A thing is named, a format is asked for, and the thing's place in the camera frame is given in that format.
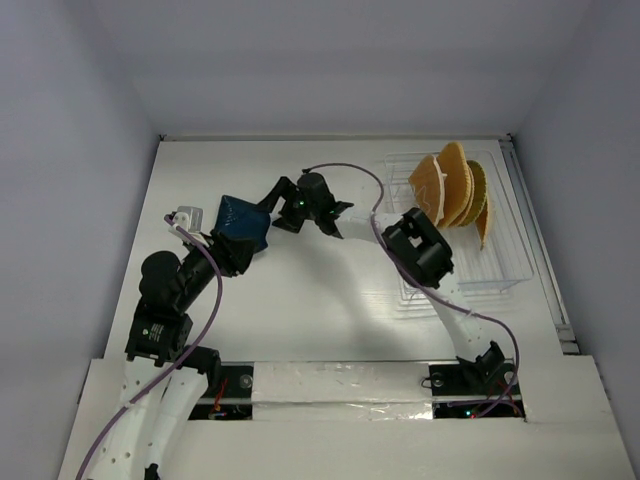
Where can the white wire dish rack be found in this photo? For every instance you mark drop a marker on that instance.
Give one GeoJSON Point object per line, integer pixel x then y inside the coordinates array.
{"type": "Point", "coordinates": [482, 268]}

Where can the round green rimmed woven plate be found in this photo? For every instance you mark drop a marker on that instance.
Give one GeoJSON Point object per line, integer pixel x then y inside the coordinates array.
{"type": "Point", "coordinates": [480, 194]}

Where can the triangular woven orange plate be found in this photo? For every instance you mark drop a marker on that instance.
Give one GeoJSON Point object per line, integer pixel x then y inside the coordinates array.
{"type": "Point", "coordinates": [428, 185]}

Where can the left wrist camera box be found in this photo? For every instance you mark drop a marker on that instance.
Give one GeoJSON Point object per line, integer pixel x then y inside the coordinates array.
{"type": "Point", "coordinates": [187, 217]}

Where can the dark blue leaf plate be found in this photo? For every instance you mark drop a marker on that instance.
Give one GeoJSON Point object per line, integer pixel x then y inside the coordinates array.
{"type": "Point", "coordinates": [238, 219]}

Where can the round woven orange plate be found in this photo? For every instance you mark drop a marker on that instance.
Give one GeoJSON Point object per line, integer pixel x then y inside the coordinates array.
{"type": "Point", "coordinates": [466, 217]}

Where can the leaf shaped woven plate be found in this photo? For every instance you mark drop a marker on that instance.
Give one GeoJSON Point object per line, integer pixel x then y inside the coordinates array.
{"type": "Point", "coordinates": [484, 222]}

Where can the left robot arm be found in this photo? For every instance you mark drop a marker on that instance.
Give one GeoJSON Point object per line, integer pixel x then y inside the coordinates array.
{"type": "Point", "coordinates": [165, 374]}

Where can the rounded square woven plate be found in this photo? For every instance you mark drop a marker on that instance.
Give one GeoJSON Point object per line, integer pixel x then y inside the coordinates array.
{"type": "Point", "coordinates": [458, 182]}

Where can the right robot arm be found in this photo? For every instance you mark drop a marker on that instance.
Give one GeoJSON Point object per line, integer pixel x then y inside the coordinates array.
{"type": "Point", "coordinates": [420, 254]}

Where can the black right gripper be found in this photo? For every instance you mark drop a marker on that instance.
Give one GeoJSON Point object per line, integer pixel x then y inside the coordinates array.
{"type": "Point", "coordinates": [292, 211]}

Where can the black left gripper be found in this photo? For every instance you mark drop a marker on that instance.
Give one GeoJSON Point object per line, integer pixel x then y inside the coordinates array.
{"type": "Point", "coordinates": [232, 254]}

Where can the white front mounting board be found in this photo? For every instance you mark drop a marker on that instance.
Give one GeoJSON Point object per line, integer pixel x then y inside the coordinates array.
{"type": "Point", "coordinates": [568, 432]}

